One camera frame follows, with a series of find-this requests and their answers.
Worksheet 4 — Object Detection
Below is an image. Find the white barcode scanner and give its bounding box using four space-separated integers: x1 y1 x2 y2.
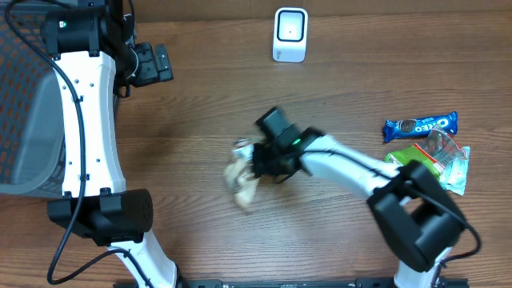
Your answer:
272 7 309 63

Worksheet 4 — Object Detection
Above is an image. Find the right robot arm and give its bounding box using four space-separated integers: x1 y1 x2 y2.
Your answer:
252 106 466 287

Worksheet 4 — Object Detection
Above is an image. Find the brown clear snack bag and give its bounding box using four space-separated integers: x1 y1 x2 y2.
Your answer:
223 138 259 212

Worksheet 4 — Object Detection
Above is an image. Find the grey plastic mesh basket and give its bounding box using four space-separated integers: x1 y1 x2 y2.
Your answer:
1 21 66 198

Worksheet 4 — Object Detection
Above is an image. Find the teal snack packet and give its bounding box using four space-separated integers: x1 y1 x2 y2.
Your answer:
439 146 470 196

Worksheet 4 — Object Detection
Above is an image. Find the green Haribo gummy bag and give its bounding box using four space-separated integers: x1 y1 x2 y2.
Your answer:
385 128 468 180

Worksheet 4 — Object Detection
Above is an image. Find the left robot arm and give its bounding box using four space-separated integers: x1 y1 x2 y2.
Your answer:
42 1 179 287

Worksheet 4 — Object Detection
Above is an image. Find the blue Oreo cookie pack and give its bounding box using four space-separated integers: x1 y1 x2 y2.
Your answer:
383 111 458 143

